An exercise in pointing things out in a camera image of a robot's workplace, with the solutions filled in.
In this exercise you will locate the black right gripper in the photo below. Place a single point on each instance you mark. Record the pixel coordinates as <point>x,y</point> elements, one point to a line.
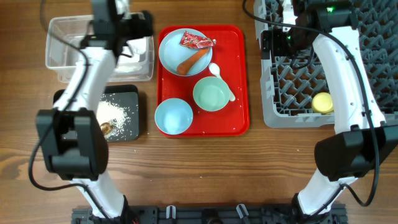
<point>272,42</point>

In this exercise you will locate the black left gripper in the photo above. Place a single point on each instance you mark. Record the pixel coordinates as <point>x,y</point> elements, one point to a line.
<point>140,32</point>

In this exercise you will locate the light blue plate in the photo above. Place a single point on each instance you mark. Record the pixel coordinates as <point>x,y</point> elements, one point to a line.
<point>172,54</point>

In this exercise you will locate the red snack wrapper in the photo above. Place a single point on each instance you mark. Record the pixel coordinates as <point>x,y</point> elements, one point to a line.
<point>195,41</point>

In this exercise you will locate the orange carrot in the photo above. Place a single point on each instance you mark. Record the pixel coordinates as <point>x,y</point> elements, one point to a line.
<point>184,67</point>

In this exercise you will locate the yellow cup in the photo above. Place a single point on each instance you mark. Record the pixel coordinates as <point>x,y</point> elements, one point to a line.
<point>322,103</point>

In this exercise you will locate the white rice pile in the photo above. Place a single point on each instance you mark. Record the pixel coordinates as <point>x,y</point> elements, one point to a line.
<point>124,119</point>

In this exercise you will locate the mint green bowl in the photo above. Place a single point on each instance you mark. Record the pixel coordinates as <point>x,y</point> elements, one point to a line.
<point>211,94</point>

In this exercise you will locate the brown food scrap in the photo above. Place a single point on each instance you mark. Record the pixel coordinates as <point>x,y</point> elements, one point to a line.
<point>106,128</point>

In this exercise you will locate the light blue bowl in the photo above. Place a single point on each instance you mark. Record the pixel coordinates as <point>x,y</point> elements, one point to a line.
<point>173,116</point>

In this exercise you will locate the white paper napkin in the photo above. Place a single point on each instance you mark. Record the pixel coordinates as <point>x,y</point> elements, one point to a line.
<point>136,46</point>

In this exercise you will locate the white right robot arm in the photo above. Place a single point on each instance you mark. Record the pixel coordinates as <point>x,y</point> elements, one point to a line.
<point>327,62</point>

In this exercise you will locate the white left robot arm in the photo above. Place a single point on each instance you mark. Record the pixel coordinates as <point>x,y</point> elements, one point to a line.
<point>70,137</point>

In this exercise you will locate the grey dishwasher rack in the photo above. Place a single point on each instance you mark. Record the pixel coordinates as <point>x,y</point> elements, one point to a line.
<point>287,93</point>

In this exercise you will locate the red serving tray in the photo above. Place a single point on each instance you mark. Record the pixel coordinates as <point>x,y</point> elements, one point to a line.
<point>229,55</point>

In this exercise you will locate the clear plastic bin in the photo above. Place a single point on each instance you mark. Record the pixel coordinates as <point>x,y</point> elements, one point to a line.
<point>62,59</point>

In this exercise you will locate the black tray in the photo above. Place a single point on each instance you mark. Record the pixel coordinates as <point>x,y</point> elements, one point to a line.
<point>127,95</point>

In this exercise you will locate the white plastic spoon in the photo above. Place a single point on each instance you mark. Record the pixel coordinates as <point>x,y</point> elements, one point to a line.
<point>215,70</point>

